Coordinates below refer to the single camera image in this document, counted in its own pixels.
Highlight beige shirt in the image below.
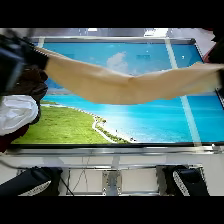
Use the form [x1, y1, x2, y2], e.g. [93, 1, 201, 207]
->
[34, 46, 224, 106]

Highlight white garment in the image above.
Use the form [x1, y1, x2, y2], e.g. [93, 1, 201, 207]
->
[0, 94, 40, 137]

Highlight dark red garment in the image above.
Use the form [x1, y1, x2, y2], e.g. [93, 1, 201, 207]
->
[0, 125, 32, 154]

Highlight silver frame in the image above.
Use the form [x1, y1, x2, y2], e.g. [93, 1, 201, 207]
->
[6, 35, 224, 197]

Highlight black cable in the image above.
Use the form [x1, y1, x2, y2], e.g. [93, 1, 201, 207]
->
[57, 175, 76, 197]

